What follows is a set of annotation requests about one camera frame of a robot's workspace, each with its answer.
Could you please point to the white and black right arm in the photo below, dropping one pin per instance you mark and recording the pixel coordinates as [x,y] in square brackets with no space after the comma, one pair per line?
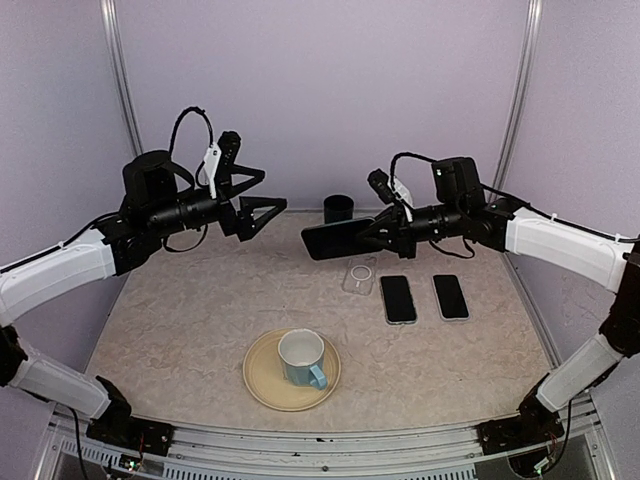
[512,225]

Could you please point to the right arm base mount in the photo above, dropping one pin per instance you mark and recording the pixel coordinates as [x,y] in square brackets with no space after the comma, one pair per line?
[533,424]

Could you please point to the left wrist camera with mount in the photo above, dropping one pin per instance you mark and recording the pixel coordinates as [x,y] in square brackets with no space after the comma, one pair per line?
[218,164]

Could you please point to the teal smartphone face down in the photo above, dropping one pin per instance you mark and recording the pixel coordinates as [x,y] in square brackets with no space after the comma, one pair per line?
[337,240]

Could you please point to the lilac phone case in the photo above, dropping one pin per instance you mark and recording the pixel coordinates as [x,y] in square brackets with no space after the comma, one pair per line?
[452,319]

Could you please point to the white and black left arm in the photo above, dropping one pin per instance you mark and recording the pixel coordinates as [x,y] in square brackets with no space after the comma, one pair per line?
[161,199]

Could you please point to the dark green cup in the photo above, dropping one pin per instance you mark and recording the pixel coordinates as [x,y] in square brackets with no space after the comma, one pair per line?
[337,208]

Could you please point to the blue mug with white inside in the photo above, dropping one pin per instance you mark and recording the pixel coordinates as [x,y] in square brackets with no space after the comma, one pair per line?
[301,352]

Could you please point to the front aluminium rail base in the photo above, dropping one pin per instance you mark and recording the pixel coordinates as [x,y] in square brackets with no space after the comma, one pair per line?
[444,452]

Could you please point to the black smartphone with teal edge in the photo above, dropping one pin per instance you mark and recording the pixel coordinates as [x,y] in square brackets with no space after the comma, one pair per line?
[451,296]

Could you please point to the aluminium frame post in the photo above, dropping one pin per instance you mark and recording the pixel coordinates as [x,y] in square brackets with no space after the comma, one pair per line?
[116,54]
[523,76]

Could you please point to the left aluminium frame post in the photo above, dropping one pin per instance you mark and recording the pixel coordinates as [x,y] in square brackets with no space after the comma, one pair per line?
[116,54]

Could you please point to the beige round plate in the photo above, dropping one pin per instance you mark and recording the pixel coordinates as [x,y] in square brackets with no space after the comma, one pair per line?
[264,377]

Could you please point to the right aluminium frame post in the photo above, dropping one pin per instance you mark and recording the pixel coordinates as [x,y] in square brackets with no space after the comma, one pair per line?
[523,76]

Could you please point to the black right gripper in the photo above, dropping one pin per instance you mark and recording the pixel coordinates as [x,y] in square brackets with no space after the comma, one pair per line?
[399,235]

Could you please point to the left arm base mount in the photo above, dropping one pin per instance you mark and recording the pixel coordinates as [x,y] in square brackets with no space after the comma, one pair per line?
[118,427]

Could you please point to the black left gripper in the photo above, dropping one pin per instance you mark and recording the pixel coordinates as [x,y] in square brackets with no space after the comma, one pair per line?
[241,222]

